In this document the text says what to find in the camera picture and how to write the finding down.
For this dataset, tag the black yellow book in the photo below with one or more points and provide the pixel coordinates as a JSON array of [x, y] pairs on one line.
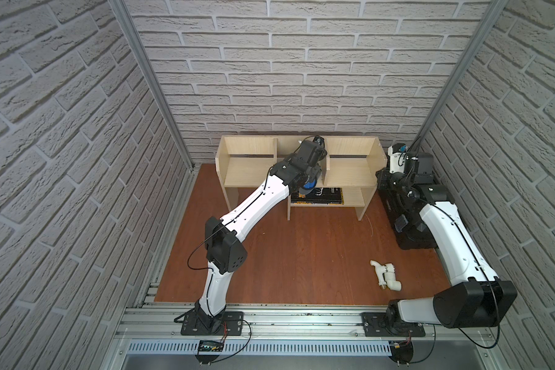
[[324, 195]]

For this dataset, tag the black toolbox grey latches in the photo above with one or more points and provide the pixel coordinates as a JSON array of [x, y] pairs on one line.
[[403, 203]]

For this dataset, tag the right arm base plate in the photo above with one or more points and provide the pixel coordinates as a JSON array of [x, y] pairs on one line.
[[380, 324]]

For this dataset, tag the grey and blue cloth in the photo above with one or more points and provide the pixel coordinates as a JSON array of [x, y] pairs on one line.
[[307, 188]]

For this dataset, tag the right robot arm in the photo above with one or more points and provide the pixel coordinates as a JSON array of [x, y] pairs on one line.
[[423, 215]]

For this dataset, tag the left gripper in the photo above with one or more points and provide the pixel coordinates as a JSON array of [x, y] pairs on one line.
[[308, 176]]

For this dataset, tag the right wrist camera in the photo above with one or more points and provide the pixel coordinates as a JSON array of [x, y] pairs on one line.
[[396, 158]]

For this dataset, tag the left controller board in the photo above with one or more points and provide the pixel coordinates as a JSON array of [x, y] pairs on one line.
[[208, 351]]

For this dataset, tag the white plastic pipe fitting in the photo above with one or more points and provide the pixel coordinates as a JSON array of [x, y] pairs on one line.
[[386, 275]]

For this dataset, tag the light wooden bookshelf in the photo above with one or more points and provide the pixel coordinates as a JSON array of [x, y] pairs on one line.
[[351, 164]]

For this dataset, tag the aluminium rail frame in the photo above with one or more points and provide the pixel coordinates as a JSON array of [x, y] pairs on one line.
[[313, 322]]

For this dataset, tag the right controller board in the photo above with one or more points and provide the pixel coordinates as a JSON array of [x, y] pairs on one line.
[[401, 353]]

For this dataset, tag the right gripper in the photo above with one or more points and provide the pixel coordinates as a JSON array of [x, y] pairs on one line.
[[382, 178]]

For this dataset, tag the white vent grille strip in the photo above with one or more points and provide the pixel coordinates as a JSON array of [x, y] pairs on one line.
[[258, 347]]

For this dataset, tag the controller board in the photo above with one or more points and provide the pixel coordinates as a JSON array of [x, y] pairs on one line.
[[401, 353], [208, 351]]

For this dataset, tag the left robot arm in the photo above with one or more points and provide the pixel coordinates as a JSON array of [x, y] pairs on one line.
[[224, 237]]

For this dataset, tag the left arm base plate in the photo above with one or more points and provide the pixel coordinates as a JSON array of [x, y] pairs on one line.
[[228, 323]]

